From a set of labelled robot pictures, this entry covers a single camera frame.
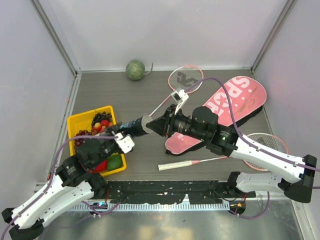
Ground white slotted cable duct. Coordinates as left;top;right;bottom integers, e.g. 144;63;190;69
69;201;230;213

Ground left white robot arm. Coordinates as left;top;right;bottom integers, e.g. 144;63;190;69
2;123;135;240

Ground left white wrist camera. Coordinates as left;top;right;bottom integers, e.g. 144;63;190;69
115;133;135;154

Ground red grape bunch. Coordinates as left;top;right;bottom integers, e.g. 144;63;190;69
73;129;92;153

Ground black shuttlecock tube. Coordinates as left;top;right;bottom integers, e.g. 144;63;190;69
120;116;147;138

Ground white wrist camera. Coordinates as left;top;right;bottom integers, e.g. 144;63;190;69
170;89;189;115
115;133;135;154

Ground green lime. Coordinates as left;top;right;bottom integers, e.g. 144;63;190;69
106;154;123;171

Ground pink racket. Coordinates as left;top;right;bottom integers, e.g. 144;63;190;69
158;133;289;172
149;65;205;116

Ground pink racket bag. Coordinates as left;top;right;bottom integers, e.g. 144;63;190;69
164;76;267;156

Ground red apple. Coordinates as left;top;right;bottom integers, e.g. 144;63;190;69
94;160;108;172

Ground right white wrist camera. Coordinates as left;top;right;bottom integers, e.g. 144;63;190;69
170;89;189;115

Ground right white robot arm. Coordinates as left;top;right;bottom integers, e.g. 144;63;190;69
146;104;317;203

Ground yellow plastic tray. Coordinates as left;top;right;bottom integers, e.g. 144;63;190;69
67;105;127;177

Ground dark grape bunch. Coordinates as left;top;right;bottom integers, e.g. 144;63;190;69
91;111;112;127

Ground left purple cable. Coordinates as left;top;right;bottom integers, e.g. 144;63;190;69
0;134;121;238

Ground purple cable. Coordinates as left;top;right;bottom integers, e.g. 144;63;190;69
0;134;121;238
184;77;320;221

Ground green melon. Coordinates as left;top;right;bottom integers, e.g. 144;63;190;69
125;59;154;81

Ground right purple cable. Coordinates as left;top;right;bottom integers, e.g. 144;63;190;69
184;77;320;221

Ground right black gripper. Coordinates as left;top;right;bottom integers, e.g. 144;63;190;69
146;104;207;142

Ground red strawberries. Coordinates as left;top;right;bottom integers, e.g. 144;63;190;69
92;119;112;133

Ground clear tube lid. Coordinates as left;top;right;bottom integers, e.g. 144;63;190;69
141;115;153;134

